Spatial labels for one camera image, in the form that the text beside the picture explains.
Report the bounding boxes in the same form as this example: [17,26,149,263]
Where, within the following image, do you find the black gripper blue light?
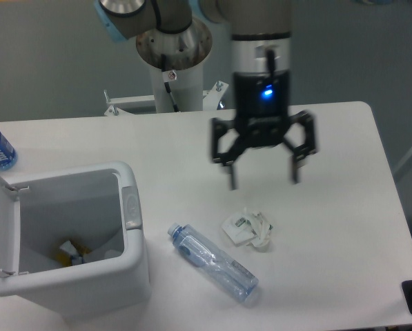
[210,70,317,190]

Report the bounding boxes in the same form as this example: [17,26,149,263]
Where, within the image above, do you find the white push-button trash can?
[0,161,151,317]

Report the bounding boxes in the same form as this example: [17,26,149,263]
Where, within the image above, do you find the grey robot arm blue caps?
[94,1,317,182]

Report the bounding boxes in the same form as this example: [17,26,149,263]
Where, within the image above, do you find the trash inside the can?
[55,239,92,267]

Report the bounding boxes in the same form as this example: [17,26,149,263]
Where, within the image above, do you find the crumpled white paper wrapper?
[222,208,273,252]

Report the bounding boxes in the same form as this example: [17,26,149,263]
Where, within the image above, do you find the empty clear plastic bottle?
[167,223,261,307]

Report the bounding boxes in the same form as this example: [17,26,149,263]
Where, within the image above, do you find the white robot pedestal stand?
[104,61,229,117]

